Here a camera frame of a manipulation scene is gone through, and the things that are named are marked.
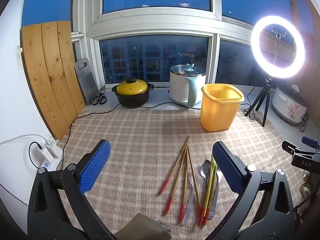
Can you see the white power strip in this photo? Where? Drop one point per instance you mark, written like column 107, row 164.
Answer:
column 56, row 158

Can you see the grey metal cutting board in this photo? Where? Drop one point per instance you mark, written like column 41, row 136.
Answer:
column 86, row 85

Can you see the person's right hand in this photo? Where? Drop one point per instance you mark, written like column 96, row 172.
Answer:
column 307, row 186

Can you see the bamboo chopstick red tip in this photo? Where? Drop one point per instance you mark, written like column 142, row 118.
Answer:
column 181, row 212
column 174, row 165
column 193, row 187
column 168, row 205

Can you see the phone holder clip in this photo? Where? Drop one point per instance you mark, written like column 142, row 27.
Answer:
column 278, row 32

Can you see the yellow plastic container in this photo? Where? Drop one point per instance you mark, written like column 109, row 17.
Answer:
column 217, row 112

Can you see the metal spoon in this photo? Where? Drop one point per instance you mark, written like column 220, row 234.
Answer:
column 205, row 170

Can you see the checkered tablecloth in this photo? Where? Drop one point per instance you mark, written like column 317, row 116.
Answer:
column 137, row 142

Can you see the white window frame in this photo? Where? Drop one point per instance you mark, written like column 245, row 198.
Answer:
column 155, row 22

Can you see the clear plastic spoon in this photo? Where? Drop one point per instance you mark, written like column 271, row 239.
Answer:
column 187, row 212

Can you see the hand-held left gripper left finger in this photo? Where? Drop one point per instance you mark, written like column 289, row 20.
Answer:
column 96, row 165

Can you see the wooden board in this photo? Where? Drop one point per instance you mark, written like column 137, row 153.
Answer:
column 50, row 80

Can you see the yellow-green chopstick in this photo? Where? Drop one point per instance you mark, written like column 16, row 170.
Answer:
column 208, row 195
column 212, row 185

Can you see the white charger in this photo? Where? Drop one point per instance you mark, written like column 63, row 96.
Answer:
column 47, row 153

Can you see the black clay pot yellow lid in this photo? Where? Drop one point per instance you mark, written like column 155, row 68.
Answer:
column 131, row 92

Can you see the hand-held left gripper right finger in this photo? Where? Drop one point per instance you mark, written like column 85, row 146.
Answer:
column 226, row 166

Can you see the black tripod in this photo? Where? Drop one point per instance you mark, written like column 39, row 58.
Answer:
column 266, row 97

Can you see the white electric pot glass lid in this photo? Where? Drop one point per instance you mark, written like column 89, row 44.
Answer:
column 178, row 87

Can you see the brown flat object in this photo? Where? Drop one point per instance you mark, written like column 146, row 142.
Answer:
column 140, row 227

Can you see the metal fork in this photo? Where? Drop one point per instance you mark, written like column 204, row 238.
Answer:
column 214, row 200

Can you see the white floral rice cooker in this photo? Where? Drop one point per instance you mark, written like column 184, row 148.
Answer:
column 288, row 105

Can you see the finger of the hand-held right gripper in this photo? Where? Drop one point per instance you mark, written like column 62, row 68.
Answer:
column 290, row 147
column 311, row 143

